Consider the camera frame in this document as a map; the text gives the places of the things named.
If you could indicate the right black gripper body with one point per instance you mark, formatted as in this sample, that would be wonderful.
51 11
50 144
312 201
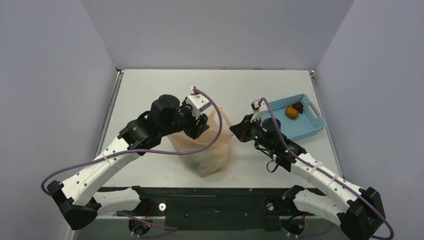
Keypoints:
244 129

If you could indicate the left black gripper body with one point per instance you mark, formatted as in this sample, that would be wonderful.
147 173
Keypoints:
189 123

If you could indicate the orange plastic bag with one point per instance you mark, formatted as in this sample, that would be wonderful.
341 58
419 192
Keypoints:
213 158

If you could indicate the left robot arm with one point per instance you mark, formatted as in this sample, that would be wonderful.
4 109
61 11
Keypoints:
81 198

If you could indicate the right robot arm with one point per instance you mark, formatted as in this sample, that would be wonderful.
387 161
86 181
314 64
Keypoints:
358 211

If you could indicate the orange fake fruit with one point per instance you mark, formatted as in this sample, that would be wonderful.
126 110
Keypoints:
291 113

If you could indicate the dark red fake fruit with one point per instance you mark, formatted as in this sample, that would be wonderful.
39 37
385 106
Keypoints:
299 106

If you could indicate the light blue plastic basket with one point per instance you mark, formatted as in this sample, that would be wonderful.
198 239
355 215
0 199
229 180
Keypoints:
307 124

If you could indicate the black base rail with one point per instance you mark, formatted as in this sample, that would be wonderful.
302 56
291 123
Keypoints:
216 209

